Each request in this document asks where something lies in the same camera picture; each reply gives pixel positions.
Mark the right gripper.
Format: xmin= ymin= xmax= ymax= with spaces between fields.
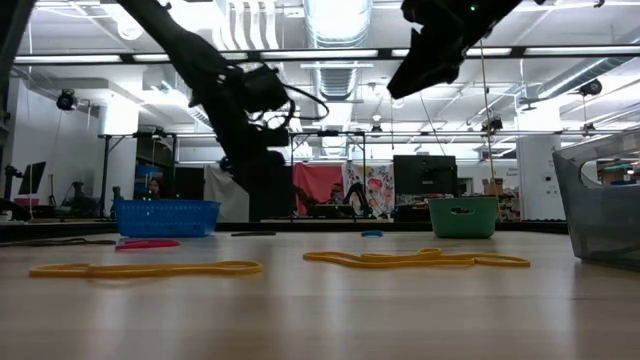
xmin=387 ymin=0 xmax=482 ymax=100

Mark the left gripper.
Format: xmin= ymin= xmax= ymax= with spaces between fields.
xmin=189 ymin=69 xmax=291 ymax=196

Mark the yellow rubber band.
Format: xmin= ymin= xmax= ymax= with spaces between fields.
xmin=301 ymin=251 xmax=532 ymax=270
xmin=28 ymin=259 xmax=264 ymax=280
xmin=358 ymin=247 xmax=476 ymax=266

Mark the red rubber band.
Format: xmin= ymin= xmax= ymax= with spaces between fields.
xmin=114 ymin=238 xmax=182 ymax=252

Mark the white cloth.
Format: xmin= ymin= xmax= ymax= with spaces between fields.
xmin=203 ymin=163 xmax=251 ymax=224

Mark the red cloth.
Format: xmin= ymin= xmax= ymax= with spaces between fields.
xmin=292 ymin=162 xmax=346 ymax=217

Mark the black overhead light beam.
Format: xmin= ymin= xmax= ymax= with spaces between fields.
xmin=0 ymin=46 xmax=640 ymax=65

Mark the blue plastic basket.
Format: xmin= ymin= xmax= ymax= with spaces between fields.
xmin=111 ymin=199 xmax=223 ymax=239

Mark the floral cloth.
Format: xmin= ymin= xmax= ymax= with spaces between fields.
xmin=342 ymin=162 xmax=395 ymax=219

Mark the white pillar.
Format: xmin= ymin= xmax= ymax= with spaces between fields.
xmin=516 ymin=134 xmax=567 ymax=221

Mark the teal plastic basket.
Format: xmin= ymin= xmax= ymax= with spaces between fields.
xmin=427 ymin=195 xmax=500 ymax=240

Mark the small black monitor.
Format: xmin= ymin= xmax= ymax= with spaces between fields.
xmin=18 ymin=160 xmax=47 ymax=196

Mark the grey translucent plastic basket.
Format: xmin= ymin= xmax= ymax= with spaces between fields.
xmin=551 ymin=128 xmax=640 ymax=274

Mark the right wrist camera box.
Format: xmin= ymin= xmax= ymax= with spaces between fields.
xmin=401 ymin=0 xmax=435 ymax=30

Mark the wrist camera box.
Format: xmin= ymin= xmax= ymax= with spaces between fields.
xmin=242 ymin=64 xmax=291 ymax=114
xmin=401 ymin=0 xmax=435 ymax=30

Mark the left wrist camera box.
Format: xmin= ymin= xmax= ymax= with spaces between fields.
xmin=242 ymin=64 xmax=291 ymax=114

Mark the black aluminium table frame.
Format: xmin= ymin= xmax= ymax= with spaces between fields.
xmin=0 ymin=221 xmax=571 ymax=244

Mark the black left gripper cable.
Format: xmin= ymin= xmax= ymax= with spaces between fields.
xmin=277 ymin=82 xmax=331 ymax=132

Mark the black hanging camera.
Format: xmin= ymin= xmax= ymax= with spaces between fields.
xmin=55 ymin=88 xmax=79 ymax=111
xmin=579 ymin=78 xmax=604 ymax=97

